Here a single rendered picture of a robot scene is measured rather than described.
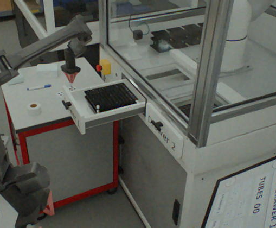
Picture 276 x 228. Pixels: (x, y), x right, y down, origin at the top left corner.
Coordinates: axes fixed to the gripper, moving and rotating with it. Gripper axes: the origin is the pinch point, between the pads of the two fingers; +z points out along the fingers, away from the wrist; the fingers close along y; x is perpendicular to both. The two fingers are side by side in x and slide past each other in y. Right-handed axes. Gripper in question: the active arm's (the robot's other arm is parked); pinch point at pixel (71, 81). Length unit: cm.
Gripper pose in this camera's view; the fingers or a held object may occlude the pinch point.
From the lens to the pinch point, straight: 197.1
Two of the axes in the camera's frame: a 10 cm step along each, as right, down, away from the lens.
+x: -6.8, 3.7, -6.3
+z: -0.2, 8.5, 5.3
